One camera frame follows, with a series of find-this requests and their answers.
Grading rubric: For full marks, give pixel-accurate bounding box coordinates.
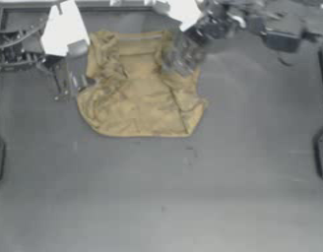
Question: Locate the tan camouflage t-shirt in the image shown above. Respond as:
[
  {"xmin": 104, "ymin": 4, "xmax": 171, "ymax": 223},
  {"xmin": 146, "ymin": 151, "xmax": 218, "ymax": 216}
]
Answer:
[{"xmin": 76, "ymin": 29, "xmax": 208, "ymax": 138}]

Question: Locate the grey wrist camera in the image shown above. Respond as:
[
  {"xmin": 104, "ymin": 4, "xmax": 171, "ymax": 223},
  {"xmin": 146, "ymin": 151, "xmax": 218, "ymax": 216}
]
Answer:
[
  {"xmin": 65, "ymin": 39, "xmax": 91, "ymax": 57},
  {"xmin": 151, "ymin": 1, "xmax": 171, "ymax": 17}
]

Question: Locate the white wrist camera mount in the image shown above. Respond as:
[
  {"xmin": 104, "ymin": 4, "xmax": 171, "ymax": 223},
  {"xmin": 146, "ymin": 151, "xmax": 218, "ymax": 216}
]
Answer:
[
  {"xmin": 40, "ymin": 0, "xmax": 91, "ymax": 57},
  {"xmin": 152, "ymin": 0, "xmax": 204, "ymax": 32}
]

